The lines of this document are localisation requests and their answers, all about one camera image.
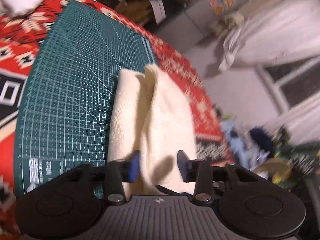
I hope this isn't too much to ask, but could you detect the grey refrigerator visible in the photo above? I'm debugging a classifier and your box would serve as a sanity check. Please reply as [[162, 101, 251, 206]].
[[152, 0, 253, 48]]

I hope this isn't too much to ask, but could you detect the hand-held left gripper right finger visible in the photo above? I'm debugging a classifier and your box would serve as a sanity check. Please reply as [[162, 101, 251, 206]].
[[177, 150, 261, 203]]

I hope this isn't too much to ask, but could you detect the cream knit vest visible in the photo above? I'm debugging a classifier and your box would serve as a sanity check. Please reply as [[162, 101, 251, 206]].
[[107, 64, 198, 197]]

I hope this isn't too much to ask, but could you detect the light blue sweater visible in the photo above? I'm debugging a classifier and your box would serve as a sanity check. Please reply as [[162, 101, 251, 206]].
[[221, 120, 253, 165]]

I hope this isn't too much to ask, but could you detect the beige hanging cloth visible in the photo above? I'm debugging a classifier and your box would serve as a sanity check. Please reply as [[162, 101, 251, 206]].
[[216, 12, 247, 34]]

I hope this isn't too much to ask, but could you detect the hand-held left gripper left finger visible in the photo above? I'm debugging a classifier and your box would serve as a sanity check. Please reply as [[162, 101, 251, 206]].
[[64, 150, 141, 205]]

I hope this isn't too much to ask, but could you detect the green cutting mat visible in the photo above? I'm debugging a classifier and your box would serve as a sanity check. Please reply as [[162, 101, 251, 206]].
[[14, 0, 159, 200]]

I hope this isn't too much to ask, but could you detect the red patterned tablecloth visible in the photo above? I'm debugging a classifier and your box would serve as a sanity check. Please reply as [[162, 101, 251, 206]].
[[0, 0, 235, 240]]

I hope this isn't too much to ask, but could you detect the navy fluffy blanket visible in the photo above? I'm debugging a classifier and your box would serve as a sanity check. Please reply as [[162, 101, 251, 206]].
[[250, 127, 274, 153]]

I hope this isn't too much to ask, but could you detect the white cardboard box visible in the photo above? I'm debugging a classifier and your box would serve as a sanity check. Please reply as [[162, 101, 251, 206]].
[[147, 0, 167, 24]]

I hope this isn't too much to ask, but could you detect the window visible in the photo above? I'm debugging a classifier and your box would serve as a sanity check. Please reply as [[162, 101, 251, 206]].
[[255, 57, 320, 115]]

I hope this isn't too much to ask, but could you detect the tied white curtain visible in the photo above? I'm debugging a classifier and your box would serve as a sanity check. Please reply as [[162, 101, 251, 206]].
[[219, 0, 320, 72]]

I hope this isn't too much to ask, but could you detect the leaning flattened cardboard stack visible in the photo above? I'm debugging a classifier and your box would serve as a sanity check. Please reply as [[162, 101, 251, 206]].
[[114, 0, 155, 25]]

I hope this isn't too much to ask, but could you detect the green printed blanket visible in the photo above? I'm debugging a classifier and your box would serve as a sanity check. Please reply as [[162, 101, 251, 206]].
[[272, 127, 320, 190]]

